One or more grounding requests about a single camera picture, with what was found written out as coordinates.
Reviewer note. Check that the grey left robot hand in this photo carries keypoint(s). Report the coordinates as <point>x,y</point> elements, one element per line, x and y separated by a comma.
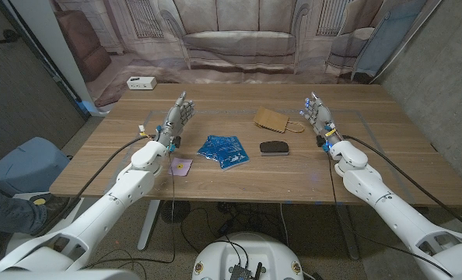
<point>173,122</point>

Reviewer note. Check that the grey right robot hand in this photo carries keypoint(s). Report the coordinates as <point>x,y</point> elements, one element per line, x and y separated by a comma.
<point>321,116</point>

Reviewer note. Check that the purple sticker sheet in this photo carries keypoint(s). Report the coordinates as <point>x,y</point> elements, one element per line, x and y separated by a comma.
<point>182,167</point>

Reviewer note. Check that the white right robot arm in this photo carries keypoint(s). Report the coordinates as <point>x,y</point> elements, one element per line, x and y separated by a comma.
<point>371,186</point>

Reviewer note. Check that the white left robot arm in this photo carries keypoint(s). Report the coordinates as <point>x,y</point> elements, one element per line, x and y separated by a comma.
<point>130,186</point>

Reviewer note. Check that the brown paper bag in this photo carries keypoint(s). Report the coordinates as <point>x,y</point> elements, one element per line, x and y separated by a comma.
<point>270,119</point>

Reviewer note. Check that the blue gel bag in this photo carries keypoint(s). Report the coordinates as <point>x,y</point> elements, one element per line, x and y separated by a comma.
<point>224,151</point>

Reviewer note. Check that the white power box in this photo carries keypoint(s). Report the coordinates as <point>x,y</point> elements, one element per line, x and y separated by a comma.
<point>141,82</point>

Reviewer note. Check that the black whiteboard eraser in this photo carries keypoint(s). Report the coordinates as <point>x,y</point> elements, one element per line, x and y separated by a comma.
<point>274,147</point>

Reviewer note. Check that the black round fan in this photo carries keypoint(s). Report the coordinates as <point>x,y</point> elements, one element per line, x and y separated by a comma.
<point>176,212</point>

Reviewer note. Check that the printed sofa backdrop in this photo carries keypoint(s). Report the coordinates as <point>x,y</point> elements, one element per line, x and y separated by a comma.
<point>239,39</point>

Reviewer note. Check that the white table leg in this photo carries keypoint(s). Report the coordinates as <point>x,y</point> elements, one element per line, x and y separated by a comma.
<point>148,225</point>

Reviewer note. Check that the person's black shoe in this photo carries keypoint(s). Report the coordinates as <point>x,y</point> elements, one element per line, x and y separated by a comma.
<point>54,210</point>

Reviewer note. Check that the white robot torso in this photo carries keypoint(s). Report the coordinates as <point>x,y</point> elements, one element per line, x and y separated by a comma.
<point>250,250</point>

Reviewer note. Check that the blue padded chair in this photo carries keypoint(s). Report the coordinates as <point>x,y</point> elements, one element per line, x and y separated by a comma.
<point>25,167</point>

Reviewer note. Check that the yellow foot pedal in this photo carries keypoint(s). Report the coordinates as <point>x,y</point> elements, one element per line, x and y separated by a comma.
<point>39,201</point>

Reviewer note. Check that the person's leg in jeans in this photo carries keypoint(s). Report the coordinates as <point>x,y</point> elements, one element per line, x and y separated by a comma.
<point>5,214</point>

